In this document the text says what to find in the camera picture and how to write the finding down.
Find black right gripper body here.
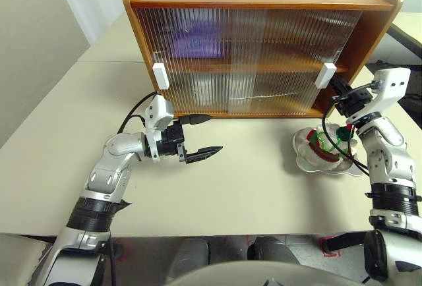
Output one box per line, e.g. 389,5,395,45
334,86,374,119

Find white box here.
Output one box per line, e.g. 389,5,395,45
314,62,337,88

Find grey robot torso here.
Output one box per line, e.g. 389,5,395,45
158,261,363,286

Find white plastic jar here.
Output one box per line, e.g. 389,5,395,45
193,76,217,107

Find black table base bar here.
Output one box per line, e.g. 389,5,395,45
324,231,367,253

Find beige table with black frame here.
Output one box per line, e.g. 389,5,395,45
388,12,422,56

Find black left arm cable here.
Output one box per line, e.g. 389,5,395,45
108,90,160,286

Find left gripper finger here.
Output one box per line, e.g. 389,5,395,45
177,144,224,165
180,113,212,127

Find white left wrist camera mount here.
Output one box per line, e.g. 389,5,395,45
144,96,175,162

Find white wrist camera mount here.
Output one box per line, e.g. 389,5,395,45
357,67,411,125
144,96,175,162

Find white knitted toy green hat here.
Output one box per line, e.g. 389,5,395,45
298,125,357,170

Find purple tissue pack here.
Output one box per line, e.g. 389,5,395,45
170,24,221,60

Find beige worn pad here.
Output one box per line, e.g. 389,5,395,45
0,233,47,286

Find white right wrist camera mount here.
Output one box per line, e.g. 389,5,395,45
357,67,411,125

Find white door handle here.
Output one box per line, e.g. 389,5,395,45
152,63,170,91

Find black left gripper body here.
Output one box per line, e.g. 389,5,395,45
160,121,186,159

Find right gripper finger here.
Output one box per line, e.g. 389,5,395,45
330,74,352,94

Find ribbed clear sliding door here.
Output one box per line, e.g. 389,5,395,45
226,9,364,116
133,7,270,117

